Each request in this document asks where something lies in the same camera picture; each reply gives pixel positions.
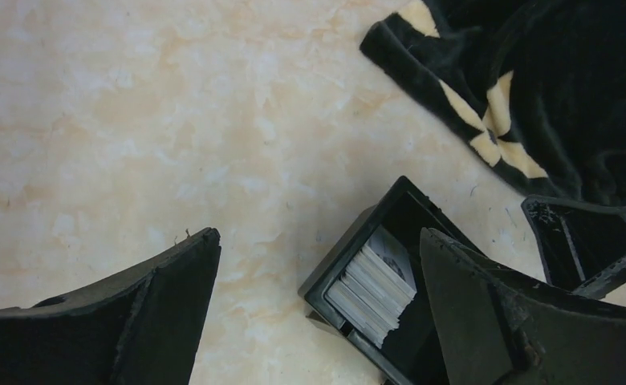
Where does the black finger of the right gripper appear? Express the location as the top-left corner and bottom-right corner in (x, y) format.
(521, 196), (626, 299)

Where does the stack of white cards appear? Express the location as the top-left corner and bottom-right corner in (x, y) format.
(325, 226), (417, 348)

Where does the black plastic card box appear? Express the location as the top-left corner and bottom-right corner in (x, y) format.
(299, 176), (474, 384)

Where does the black flower-pattern blanket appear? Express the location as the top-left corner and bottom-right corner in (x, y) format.
(360, 1), (626, 206)

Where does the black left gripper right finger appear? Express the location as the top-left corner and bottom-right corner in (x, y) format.
(420, 229), (626, 384)

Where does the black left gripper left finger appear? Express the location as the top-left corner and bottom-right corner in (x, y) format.
(0, 228), (221, 384)

